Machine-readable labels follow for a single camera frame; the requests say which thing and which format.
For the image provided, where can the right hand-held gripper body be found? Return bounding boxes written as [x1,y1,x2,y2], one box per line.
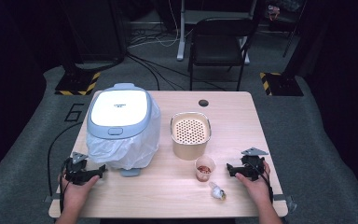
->
[241,147,269,181]

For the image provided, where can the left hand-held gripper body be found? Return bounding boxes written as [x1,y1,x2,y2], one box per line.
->
[62,151,91,187]

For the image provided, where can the white wrapper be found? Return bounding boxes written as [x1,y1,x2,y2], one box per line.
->
[208,181,227,202]

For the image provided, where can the clear plastic cup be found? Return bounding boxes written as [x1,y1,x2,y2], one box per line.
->
[194,155,216,183]

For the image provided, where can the white plastic trash bag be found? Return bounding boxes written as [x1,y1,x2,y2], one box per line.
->
[86,97,162,171]

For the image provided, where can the beige strainer container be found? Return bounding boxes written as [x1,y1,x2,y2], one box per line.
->
[170,111,213,161]

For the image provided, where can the white pedal trash can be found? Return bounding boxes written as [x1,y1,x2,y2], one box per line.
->
[86,82,162,177]

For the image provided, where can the person's left hand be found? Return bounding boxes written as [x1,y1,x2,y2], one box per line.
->
[58,175,101,216]

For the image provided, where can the person's right hand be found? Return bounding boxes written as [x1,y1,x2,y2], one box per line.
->
[235,161,273,206]

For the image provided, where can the black hazard-striped stand base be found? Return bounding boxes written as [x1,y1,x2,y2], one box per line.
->
[54,64,102,96]
[259,72,305,97]

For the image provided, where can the black folding chair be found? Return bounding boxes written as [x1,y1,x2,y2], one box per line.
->
[187,17,255,91]

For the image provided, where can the right hand-held gripper cable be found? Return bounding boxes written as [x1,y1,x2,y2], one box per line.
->
[251,161,275,205]

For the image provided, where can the hand-held gripper cable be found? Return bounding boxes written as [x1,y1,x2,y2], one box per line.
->
[47,121,84,216]
[251,161,275,205]

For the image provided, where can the left hand-held gripper cable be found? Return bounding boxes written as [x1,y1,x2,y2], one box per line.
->
[47,121,84,216]

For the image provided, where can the black floor cables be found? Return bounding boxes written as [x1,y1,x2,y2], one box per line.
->
[125,52,227,91]

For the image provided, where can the white desk frame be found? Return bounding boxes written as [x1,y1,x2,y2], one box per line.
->
[176,0,259,65]

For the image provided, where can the white floor cable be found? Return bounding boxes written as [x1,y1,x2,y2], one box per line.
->
[127,0,181,49]

